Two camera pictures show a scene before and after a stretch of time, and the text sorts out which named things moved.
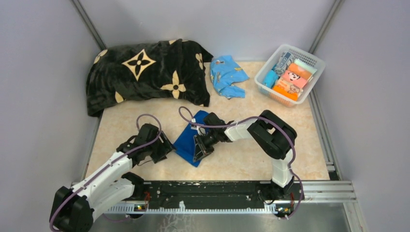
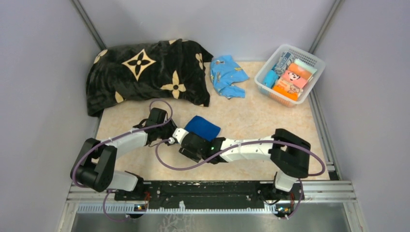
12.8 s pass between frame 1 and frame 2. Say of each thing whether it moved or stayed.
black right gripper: moved
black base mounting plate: stayed
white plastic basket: stayed
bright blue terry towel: stayed
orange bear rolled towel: stayed
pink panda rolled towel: stayed
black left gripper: moved
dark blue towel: moved
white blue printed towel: stayed
